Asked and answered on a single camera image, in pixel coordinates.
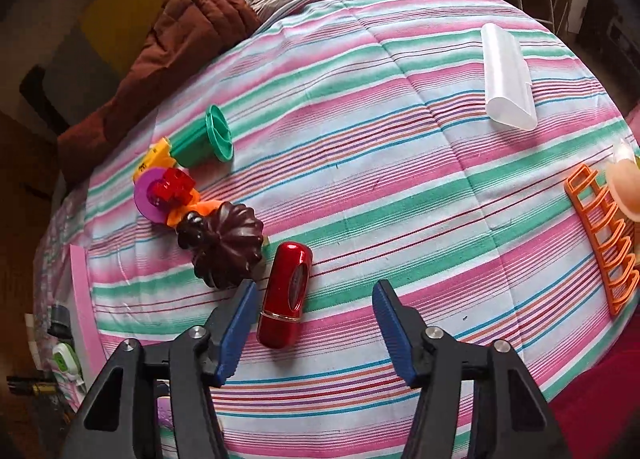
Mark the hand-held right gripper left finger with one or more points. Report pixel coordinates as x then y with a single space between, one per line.
235 334

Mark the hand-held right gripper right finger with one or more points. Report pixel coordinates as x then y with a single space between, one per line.
395 334

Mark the glossy red case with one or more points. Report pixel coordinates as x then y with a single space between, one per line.
285 299

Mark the dark brown fluted mold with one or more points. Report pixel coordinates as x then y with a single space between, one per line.
225 244

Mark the pink tray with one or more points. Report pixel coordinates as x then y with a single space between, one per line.
82 289

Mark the purple plastic strainer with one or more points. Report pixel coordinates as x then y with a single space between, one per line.
145 199

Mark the green plastic spool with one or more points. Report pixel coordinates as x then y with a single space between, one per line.
197 144

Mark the yellow plastic box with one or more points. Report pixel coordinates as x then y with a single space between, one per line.
152 156

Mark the orange linked cubes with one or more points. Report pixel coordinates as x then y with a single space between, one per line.
176 217

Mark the dark red puzzle block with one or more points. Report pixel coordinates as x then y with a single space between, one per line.
172 184

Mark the striped bedsheet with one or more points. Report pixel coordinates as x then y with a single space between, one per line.
375 164

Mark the white and green case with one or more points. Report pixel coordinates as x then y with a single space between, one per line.
65 359

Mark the grey cup with black base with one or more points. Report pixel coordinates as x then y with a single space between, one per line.
59 321

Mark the yellow and black tool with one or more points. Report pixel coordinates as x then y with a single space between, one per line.
30 386

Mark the red cloth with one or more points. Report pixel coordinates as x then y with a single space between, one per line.
600 399

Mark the orange plastic rack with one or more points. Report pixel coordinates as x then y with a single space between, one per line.
595 244

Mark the peach suction cup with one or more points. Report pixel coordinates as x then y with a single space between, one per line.
625 189

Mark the translucent white tube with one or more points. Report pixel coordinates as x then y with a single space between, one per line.
505 79

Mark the brown quilt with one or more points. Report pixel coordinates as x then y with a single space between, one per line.
175 39

